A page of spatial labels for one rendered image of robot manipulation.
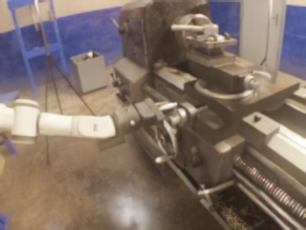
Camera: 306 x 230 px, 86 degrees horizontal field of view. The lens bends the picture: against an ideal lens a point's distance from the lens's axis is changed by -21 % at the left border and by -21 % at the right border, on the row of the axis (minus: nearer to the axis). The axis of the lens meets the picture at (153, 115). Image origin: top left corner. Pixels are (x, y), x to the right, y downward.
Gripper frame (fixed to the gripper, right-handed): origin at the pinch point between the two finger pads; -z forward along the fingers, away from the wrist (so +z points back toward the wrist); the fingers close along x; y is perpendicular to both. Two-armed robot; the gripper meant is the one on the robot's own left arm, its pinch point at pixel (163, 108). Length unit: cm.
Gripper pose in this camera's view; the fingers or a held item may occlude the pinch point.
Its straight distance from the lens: 73.2
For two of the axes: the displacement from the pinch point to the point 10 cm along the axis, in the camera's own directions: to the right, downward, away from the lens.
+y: 0.0, 7.6, 6.5
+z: -8.9, 3.0, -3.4
